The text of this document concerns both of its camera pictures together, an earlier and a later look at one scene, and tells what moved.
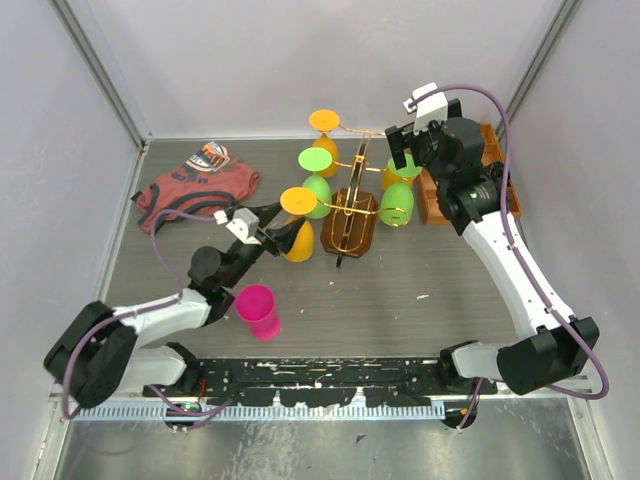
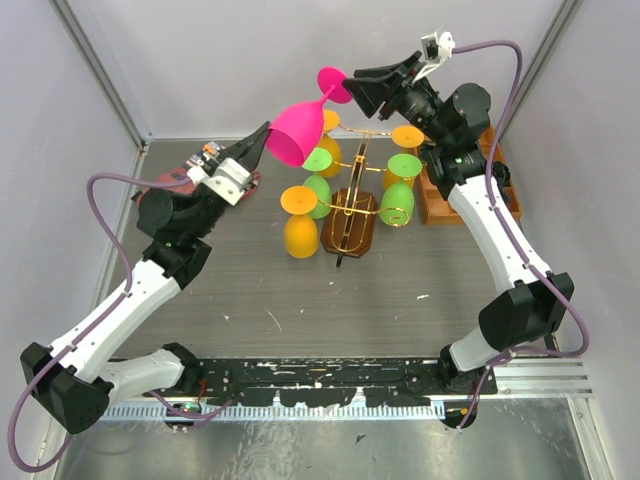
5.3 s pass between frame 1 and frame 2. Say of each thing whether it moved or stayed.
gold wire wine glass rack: stayed
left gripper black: moved
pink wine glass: moved
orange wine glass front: stayed
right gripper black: moved
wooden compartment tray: stayed
